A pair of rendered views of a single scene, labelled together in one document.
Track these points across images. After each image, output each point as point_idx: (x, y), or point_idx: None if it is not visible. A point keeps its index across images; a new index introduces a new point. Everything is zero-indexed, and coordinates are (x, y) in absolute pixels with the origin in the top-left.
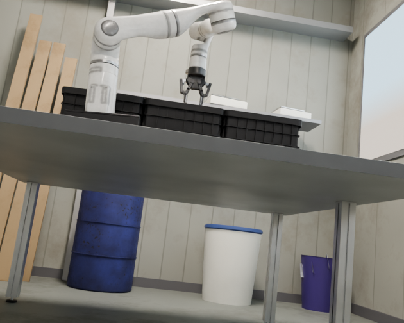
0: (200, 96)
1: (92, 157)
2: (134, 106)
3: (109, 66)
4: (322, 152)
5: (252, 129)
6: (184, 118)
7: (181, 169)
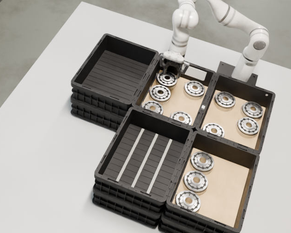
0: (166, 68)
1: None
2: (221, 80)
3: None
4: (147, 22)
5: (137, 55)
6: None
7: None
